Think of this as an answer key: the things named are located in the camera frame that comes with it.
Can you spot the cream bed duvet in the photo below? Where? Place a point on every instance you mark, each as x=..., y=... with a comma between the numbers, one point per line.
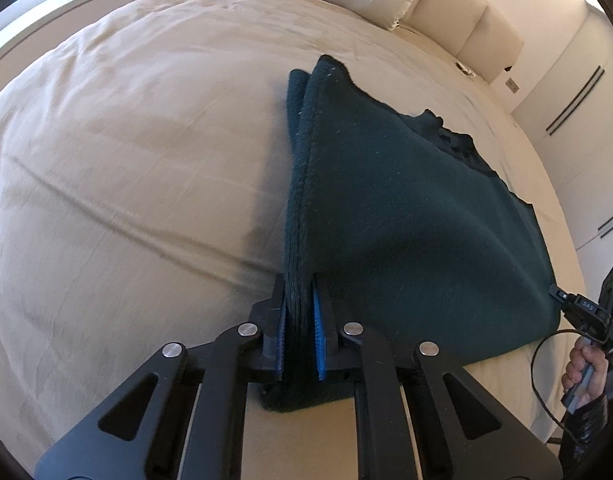
x=144, y=172

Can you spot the person's right forearm black sleeve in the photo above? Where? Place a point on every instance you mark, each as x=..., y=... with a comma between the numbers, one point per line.
x=590, y=455

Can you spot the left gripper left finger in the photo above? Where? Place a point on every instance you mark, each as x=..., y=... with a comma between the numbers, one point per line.
x=180, y=415

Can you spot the white wardrobe with black handles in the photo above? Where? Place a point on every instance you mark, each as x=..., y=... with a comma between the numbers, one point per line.
x=568, y=117

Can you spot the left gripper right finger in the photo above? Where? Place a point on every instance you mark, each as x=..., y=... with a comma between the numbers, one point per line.
x=419, y=414

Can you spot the dark teal knit sweater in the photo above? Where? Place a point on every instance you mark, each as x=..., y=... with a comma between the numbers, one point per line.
x=409, y=227

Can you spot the beige padded headboard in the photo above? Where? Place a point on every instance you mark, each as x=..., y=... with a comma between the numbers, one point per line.
x=472, y=31

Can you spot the wall socket plate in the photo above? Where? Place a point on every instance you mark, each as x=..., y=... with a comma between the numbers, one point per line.
x=511, y=85

